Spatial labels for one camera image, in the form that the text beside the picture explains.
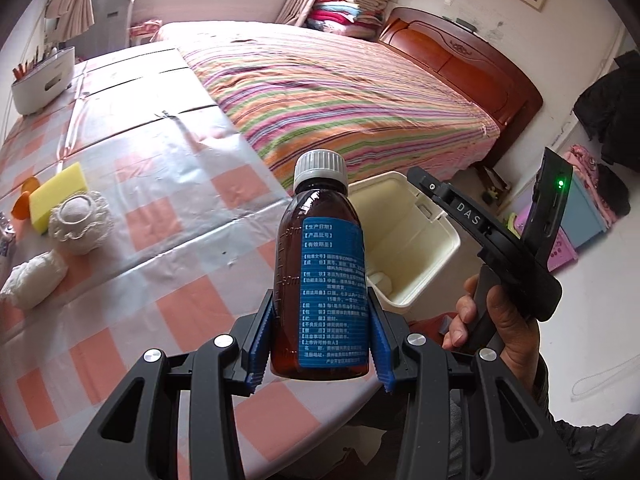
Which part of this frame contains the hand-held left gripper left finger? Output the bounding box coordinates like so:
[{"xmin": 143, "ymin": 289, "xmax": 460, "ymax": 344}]
[{"xmin": 57, "ymin": 287, "xmax": 276, "ymax": 480}]

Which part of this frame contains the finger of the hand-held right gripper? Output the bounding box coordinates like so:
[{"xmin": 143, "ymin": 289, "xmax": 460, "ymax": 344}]
[{"xmin": 406, "ymin": 166, "xmax": 453, "ymax": 207}]

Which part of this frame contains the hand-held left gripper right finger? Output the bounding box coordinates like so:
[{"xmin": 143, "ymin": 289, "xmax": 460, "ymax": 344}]
[{"xmin": 367, "ymin": 290, "xmax": 563, "ymax": 480}]

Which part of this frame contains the cream plastic waste bin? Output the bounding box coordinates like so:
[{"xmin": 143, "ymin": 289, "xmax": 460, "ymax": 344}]
[{"xmin": 346, "ymin": 170, "xmax": 462, "ymax": 309}]

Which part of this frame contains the brown medicine bottle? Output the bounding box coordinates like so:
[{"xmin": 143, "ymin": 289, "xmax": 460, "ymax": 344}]
[{"xmin": 269, "ymin": 149, "xmax": 372, "ymax": 382}]

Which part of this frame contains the white foam fruit net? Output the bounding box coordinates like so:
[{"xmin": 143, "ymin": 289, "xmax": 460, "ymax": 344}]
[{"xmin": 48, "ymin": 192, "xmax": 114, "ymax": 257}]

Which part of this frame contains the white tissue wad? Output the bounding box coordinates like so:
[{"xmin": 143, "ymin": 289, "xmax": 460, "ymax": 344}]
[{"xmin": 0, "ymin": 251, "xmax": 69, "ymax": 309}]

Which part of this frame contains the yellow sponge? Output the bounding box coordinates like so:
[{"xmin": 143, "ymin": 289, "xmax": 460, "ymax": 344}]
[{"xmin": 28, "ymin": 162, "xmax": 89, "ymax": 234}]

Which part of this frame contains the silver blister pack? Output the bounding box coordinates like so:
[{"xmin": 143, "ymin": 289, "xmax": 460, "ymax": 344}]
[{"xmin": 0, "ymin": 211, "xmax": 17, "ymax": 262}]

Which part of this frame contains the orange peel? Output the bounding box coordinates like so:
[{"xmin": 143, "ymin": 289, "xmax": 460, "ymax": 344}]
[{"xmin": 12, "ymin": 177, "xmax": 41, "ymax": 219}]

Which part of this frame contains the person's right forearm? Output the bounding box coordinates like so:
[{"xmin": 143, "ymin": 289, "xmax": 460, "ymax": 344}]
[{"xmin": 529, "ymin": 352, "xmax": 640, "ymax": 480}]

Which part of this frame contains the person's right hand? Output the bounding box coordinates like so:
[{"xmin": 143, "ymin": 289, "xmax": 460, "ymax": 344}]
[{"xmin": 442, "ymin": 275, "xmax": 542, "ymax": 389}]

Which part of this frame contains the pink plastic toy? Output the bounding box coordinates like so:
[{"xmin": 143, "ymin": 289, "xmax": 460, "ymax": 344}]
[{"xmin": 514, "ymin": 209, "xmax": 579, "ymax": 274}]

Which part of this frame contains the blue storage box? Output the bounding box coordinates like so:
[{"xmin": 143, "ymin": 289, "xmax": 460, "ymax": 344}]
[{"xmin": 569, "ymin": 174, "xmax": 609, "ymax": 252}]

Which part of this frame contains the pink printed cloth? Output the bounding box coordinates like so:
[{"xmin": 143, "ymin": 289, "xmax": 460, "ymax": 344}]
[{"xmin": 564, "ymin": 144, "xmax": 632, "ymax": 228}]

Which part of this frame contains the wooden bed headboard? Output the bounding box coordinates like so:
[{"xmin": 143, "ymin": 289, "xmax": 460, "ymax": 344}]
[{"xmin": 376, "ymin": 6, "xmax": 545, "ymax": 172}]

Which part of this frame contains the bed with striped cover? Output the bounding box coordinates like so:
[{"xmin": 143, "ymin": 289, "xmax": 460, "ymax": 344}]
[{"xmin": 151, "ymin": 21, "xmax": 502, "ymax": 197}]

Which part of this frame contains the black jacket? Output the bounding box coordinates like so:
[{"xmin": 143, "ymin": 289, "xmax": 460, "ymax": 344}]
[{"xmin": 571, "ymin": 51, "xmax": 640, "ymax": 162}]

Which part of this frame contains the stack of folded blankets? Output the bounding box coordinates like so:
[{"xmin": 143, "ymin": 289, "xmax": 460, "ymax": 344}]
[{"xmin": 306, "ymin": 0, "xmax": 397, "ymax": 42}]

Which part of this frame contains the white utensil holder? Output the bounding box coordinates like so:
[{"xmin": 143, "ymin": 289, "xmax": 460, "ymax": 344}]
[{"xmin": 10, "ymin": 46, "xmax": 77, "ymax": 114}]

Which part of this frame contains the grey air cooler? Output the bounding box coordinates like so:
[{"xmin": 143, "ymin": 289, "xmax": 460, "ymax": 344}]
[{"xmin": 87, "ymin": 0, "xmax": 134, "ymax": 54}]

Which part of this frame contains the white cable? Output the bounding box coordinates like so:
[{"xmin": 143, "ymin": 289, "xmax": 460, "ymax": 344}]
[{"xmin": 569, "ymin": 354, "xmax": 637, "ymax": 402}]

